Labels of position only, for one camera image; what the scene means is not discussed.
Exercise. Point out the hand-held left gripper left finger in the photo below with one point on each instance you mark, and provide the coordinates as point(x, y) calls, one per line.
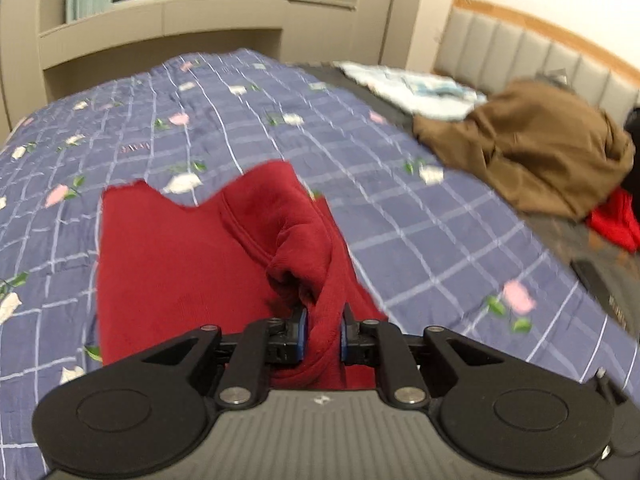
point(301, 336)

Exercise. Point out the black cloth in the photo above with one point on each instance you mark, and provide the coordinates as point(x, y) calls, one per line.
point(634, 145)

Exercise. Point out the beige built-in cabinet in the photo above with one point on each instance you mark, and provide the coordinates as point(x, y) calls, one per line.
point(150, 30)

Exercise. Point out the dark bed sheet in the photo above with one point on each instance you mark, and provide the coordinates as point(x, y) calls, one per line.
point(560, 240)

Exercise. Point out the brown garment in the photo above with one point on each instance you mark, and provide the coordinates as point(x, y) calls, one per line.
point(540, 150)

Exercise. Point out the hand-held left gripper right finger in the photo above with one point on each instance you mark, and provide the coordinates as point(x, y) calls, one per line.
point(345, 341)

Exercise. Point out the dark red shirt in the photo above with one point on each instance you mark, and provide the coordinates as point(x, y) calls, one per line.
point(175, 270)

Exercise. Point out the grey padded headboard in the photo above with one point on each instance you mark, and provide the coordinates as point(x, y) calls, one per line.
point(525, 45)

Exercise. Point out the dark flat object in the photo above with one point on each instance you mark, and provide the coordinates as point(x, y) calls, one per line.
point(607, 292)

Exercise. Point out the blue checked floral quilt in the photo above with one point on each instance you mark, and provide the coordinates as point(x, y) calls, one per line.
point(225, 110)

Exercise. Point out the white and light blue blanket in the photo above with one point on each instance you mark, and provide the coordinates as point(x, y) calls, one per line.
point(415, 87)

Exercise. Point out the bright red cloth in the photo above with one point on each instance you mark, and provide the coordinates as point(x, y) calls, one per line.
point(617, 220)

